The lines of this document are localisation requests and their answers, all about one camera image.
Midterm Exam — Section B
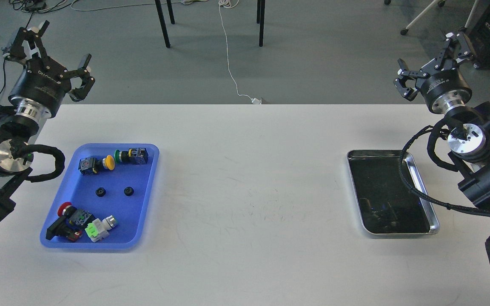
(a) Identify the white chair base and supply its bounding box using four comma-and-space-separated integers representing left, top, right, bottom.
400, 0, 481, 36

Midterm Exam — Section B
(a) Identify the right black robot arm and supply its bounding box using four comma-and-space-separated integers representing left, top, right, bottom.
393, 31, 490, 217

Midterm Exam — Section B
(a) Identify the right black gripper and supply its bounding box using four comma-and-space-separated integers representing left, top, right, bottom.
394, 32, 474, 114

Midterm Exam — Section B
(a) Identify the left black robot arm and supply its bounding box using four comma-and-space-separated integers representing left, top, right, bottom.
0, 21, 95, 221

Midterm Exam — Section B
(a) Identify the blue plastic tray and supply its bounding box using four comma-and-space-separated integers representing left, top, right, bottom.
40, 143, 160, 250

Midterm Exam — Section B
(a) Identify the red emergency stop button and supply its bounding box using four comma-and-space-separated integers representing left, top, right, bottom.
45, 201, 95, 242

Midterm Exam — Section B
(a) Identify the small black gear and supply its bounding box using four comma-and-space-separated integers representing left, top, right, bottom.
95, 187, 106, 197
124, 186, 135, 196

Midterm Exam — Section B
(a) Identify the white floor cable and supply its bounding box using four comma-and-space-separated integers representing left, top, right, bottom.
218, 0, 263, 105

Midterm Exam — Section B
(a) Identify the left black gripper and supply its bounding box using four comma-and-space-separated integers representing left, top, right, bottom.
2, 20, 95, 118

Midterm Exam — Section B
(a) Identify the white green selector switch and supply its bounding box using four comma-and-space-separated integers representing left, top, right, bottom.
84, 215, 119, 243

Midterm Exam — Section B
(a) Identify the yellow push button switch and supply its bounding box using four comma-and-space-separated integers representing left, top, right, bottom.
78, 155, 116, 175

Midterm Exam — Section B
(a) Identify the black table leg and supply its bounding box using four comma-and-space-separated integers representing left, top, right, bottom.
256, 0, 266, 47
155, 0, 171, 48

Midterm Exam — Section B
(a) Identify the silver metal tray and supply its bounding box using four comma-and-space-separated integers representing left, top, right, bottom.
347, 150, 440, 238

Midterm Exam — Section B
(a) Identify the green push button switch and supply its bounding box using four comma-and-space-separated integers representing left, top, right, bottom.
113, 147, 148, 165

